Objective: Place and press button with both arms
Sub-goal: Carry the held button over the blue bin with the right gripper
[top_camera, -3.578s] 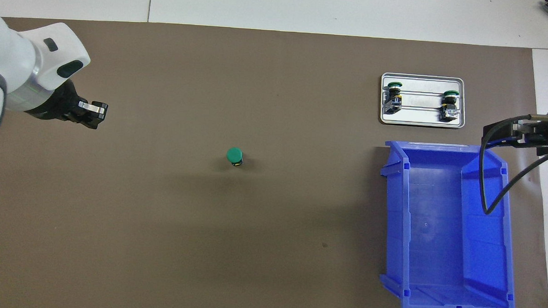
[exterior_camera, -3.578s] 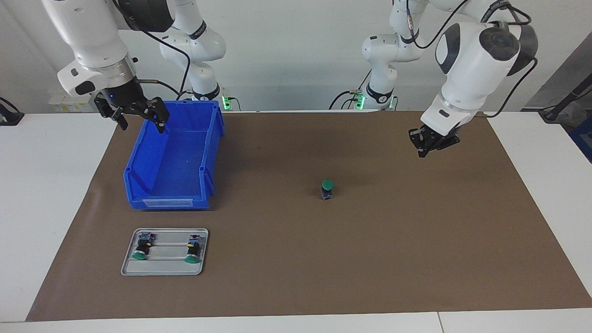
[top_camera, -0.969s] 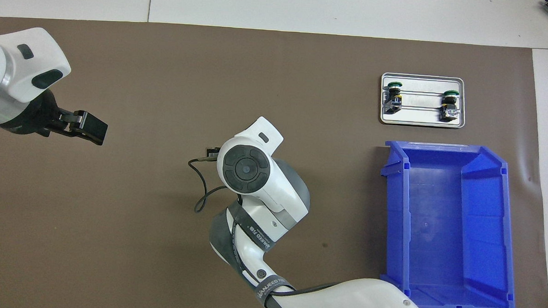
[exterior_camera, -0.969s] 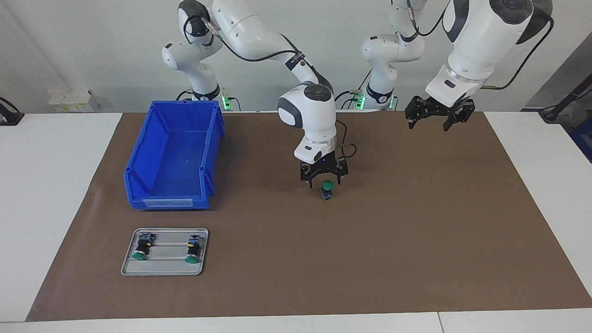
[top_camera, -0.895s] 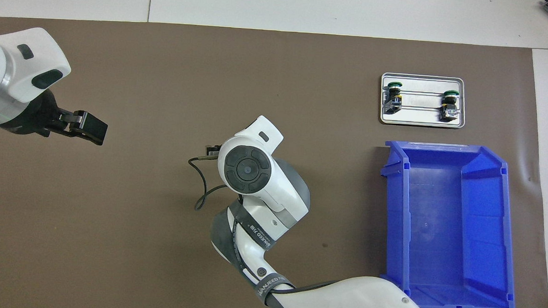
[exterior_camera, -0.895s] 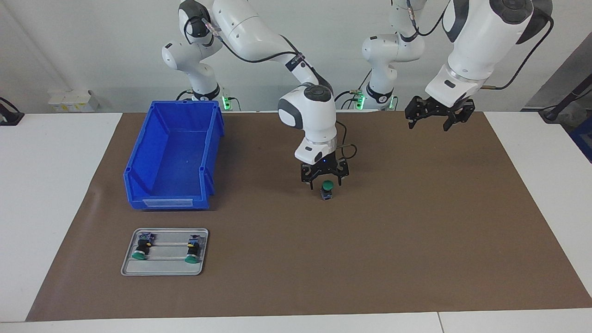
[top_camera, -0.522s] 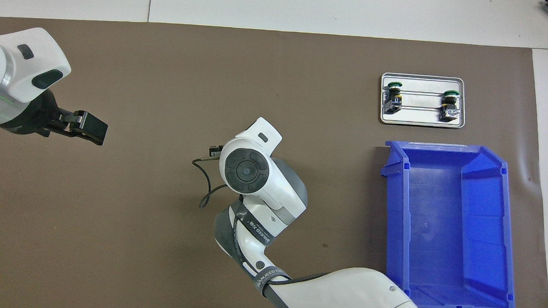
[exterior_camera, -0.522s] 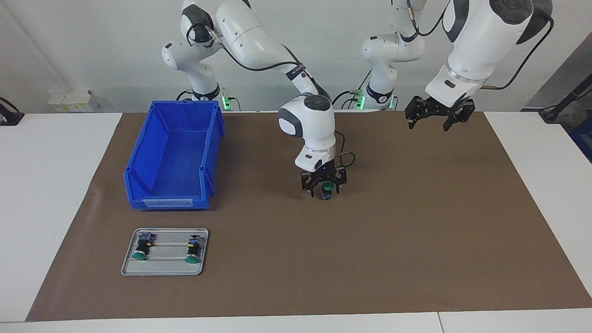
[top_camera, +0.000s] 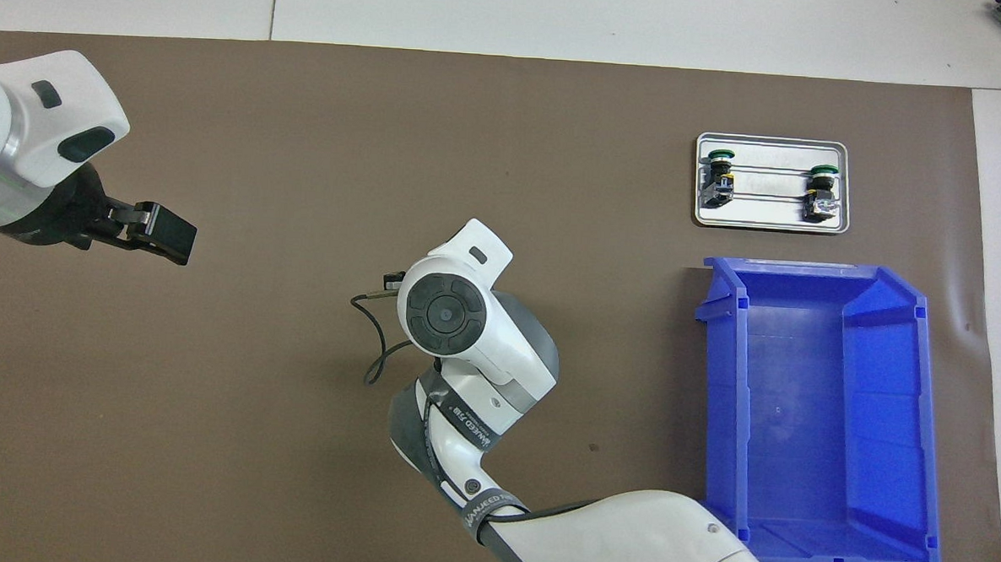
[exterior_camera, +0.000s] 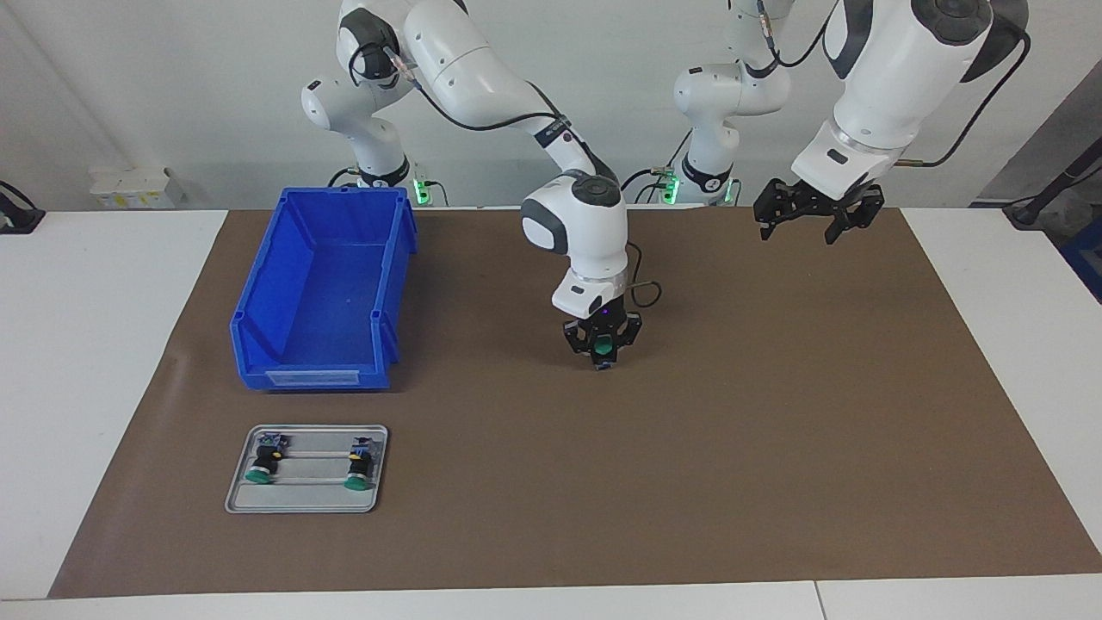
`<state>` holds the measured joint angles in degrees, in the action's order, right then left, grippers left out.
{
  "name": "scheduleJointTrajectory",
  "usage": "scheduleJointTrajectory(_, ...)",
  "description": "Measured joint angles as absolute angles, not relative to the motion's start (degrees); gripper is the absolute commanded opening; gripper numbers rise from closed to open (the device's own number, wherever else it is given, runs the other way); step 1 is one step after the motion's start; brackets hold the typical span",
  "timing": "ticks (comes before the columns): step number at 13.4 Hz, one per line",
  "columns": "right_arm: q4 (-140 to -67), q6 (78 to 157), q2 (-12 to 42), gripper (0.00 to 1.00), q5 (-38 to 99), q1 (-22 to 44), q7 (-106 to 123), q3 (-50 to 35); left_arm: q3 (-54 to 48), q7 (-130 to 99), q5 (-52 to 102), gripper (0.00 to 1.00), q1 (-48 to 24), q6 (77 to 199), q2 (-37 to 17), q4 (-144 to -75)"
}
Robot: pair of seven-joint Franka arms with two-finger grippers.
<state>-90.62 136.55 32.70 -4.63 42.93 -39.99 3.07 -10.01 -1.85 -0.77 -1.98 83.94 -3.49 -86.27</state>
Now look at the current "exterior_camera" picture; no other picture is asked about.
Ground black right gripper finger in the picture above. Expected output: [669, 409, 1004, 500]
[613, 310, 645, 356]
[563, 317, 598, 358]

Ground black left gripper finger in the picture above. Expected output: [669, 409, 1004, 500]
[753, 178, 816, 243]
[822, 188, 887, 247]

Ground brown table mat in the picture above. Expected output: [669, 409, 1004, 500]
[47, 205, 1102, 599]

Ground blue crate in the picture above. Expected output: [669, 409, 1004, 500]
[1061, 215, 1102, 304]

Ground blue plastic storage bin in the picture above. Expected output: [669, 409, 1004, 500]
[229, 185, 420, 393]

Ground silver metal tray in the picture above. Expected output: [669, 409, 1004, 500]
[225, 424, 389, 515]

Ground white box with label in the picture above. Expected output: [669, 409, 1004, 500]
[89, 166, 186, 210]

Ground black desk device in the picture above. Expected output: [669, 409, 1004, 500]
[0, 181, 46, 235]

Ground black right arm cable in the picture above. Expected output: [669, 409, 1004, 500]
[349, 43, 663, 309]

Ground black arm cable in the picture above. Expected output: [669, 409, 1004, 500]
[756, 0, 1032, 170]
[349, 43, 663, 309]

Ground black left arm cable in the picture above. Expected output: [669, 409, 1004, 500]
[756, 0, 1032, 170]

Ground black stand with cable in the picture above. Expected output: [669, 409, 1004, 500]
[1003, 138, 1102, 229]

